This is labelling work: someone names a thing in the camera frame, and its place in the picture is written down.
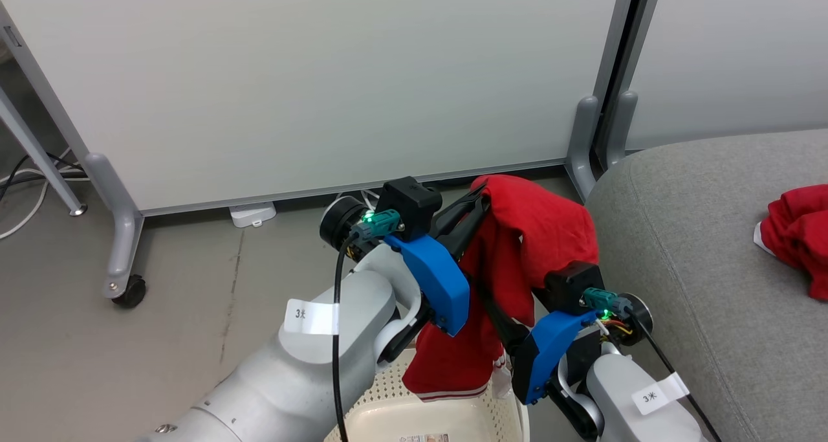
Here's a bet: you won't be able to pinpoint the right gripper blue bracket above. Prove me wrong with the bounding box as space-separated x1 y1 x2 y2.
479 285 607 406

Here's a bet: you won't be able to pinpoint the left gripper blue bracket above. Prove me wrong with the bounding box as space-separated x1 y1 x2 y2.
384 188 490 338

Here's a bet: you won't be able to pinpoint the red garment striped hem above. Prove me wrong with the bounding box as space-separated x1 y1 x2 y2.
402 174 600 403

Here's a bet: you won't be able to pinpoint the red garment white trim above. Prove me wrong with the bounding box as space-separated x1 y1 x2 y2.
753 184 828 301

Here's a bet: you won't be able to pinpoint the grey fabric sofa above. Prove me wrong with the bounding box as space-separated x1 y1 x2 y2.
585 129 828 442

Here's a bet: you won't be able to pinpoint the white plastic laundry basket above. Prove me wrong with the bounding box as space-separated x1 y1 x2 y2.
323 350 529 442

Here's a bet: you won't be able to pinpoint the white tape label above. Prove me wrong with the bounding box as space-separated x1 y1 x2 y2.
285 298 341 335
631 371 691 416

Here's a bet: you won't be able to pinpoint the wide white partition panel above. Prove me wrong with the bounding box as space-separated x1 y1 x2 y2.
0 0 641 217

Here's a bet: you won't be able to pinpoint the white power adapter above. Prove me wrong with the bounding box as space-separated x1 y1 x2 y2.
230 201 278 228

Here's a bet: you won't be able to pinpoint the narrow white partition panel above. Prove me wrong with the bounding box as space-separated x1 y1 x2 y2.
608 0 828 153

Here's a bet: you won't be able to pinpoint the black caster wheel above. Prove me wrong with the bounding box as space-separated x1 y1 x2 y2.
111 274 147 310

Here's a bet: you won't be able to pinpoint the grey partition foot with caster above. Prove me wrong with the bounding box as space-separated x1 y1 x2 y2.
84 153 145 299

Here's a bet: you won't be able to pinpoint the grey metal table leg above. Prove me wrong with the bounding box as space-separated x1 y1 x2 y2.
0 86 89 217

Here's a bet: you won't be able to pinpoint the coiled white cable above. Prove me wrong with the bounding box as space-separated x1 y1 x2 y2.
333 188 384 214

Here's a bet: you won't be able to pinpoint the right camera cable teal connector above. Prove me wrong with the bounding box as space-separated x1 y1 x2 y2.
582 288 723 442

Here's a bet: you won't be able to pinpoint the black floor cables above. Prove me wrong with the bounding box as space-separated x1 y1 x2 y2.
0 151 86 201

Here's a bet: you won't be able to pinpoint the white floor cable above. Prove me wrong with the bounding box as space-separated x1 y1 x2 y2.
0 148 89 241

